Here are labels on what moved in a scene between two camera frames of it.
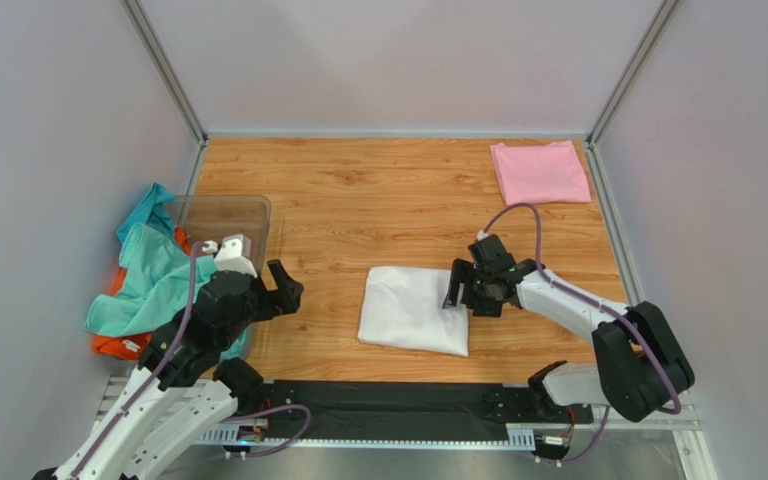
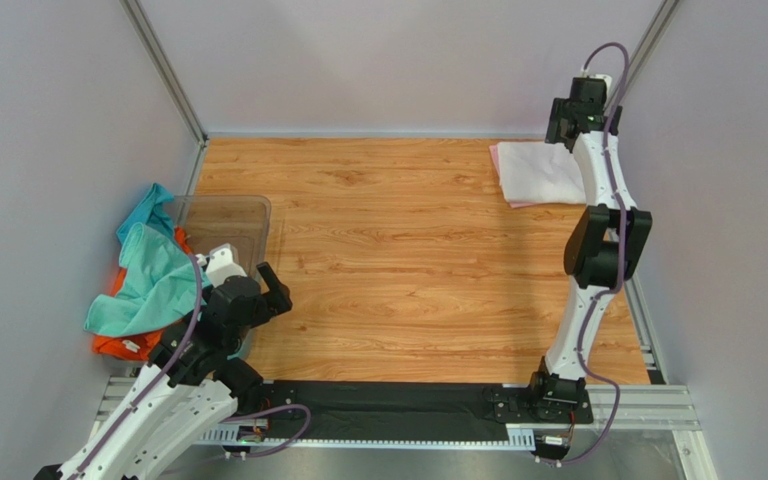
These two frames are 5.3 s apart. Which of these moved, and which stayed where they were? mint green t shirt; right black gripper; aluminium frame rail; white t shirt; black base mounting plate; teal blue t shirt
Moved: white t shirt; right black gripper
Stayed: black base mounting plate; mint green t shirt; aluminium frame rail; teal blue t shirt
